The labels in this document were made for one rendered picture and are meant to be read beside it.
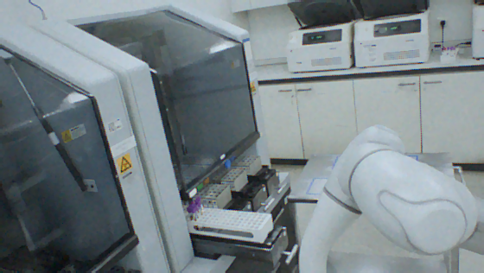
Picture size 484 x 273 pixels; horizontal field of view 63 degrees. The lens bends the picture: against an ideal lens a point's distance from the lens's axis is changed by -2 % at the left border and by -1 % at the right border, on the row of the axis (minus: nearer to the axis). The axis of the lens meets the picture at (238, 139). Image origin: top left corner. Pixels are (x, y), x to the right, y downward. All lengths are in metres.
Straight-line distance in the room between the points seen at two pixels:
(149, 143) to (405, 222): 0.81
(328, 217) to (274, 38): 3.53
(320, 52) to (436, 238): 2.91
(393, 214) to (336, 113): 2.93
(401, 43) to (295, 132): 1.20
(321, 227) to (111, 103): 0.64
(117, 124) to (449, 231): 0.84
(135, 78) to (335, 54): 2.47
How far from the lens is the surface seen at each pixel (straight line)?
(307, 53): 3.54
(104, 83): 1.12
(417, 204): 0.68
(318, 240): 0.91
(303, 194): 1.59
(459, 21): 3.98
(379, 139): 0.85
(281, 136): 3.83
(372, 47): 3.41
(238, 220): 1.39
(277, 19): 4.27
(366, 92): 3.49
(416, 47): 3.38
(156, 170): 1.27
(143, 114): 1.22
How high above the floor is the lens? 1.55
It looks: 18 degrees down
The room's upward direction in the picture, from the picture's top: 10 degrees counter-clockwise
